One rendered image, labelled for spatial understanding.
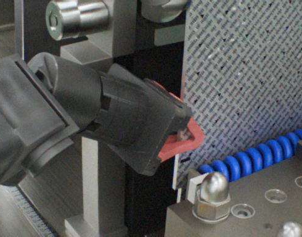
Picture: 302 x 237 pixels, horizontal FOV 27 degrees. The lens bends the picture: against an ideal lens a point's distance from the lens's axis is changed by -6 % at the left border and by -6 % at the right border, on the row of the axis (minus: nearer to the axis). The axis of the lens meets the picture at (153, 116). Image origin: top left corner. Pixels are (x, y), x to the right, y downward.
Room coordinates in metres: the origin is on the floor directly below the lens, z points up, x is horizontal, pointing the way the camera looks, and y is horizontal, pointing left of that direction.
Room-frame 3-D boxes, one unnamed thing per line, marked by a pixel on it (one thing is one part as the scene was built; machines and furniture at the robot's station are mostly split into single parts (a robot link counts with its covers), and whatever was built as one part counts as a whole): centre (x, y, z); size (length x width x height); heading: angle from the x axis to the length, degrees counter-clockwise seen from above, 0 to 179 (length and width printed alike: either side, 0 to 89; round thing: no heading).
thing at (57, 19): (0.58, 0.09, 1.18); 0.04 x 0.02 x 0.04; 36
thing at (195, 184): (0.51, -0.05, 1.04); 0.02 x 0.01 x 0.02; 126
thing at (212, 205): (0.49, -0.06, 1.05); 0.04 x 0.04 x 0.04
